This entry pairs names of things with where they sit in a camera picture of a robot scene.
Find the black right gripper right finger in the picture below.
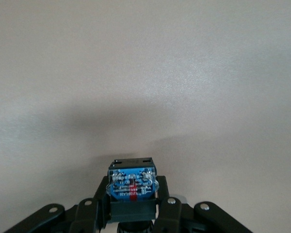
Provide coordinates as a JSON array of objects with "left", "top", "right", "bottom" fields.
[{"left": 154, "top": 175, "right": 254, "bottom": 233}]

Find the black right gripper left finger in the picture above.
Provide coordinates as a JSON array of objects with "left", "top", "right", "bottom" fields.
[{"left": 4, "top": 176, "right": 112, "bottom": 233}]

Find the green push button switch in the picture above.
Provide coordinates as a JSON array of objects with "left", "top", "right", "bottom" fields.
[{"left": 106, "top": 157, "right": 160, "bottom": 233}]

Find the brown table cover sheet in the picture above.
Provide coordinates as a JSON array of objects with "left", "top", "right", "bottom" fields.
[{"left": 0, "top": 0, "right": 291, "bottom": 233}]

